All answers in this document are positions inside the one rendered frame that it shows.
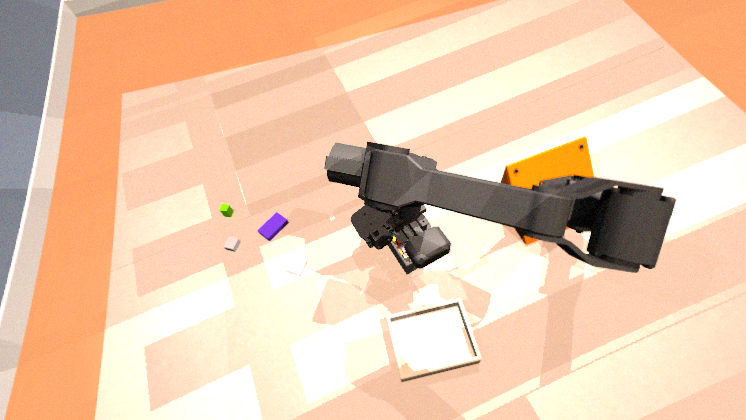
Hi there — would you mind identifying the purple rectangular block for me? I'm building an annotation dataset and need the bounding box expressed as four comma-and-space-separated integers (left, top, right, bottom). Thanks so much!
257, 212, 289, 242

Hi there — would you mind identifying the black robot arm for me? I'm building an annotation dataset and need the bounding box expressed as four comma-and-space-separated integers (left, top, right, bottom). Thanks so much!
324, 141, 677, 273

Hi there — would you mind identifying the green block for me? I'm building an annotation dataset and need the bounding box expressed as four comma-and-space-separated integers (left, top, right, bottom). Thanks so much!
219, 204, 234, 217

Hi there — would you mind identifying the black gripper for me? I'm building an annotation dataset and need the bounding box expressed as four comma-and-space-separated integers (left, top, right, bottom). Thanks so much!
392, 205, 451, 269

